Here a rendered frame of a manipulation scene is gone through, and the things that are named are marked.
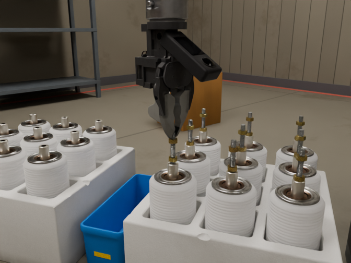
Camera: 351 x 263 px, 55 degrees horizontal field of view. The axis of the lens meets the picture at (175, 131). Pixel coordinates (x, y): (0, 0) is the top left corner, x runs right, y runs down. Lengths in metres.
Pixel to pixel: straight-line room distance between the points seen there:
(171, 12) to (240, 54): 3.12
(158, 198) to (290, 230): 0.24
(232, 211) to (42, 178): 0.42
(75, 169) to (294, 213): 0.54
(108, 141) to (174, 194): 0.39
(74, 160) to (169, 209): 0.32
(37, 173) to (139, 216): 0.25
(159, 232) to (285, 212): 0.23
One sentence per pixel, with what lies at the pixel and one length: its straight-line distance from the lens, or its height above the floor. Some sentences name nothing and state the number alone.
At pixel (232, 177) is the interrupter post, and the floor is 0.27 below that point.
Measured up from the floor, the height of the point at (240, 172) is 0.25.
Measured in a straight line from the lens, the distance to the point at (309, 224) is 0.63.
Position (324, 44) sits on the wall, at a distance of 3.27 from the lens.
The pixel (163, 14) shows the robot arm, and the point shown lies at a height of 0.56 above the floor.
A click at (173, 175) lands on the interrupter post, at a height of 0.26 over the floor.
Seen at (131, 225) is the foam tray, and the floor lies 0.17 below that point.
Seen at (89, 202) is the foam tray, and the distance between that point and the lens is 0.88.
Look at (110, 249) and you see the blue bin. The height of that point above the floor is 0.07.
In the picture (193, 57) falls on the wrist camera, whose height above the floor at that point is 0.49.
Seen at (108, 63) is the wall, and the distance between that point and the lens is 3.48.
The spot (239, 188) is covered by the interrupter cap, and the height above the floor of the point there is 0.25.
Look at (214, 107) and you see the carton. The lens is 1.97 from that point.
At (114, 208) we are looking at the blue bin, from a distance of 0.92.
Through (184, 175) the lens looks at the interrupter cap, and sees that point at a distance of 0.68.
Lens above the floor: 0.54
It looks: 17 degrees down
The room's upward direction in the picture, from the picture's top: straight up
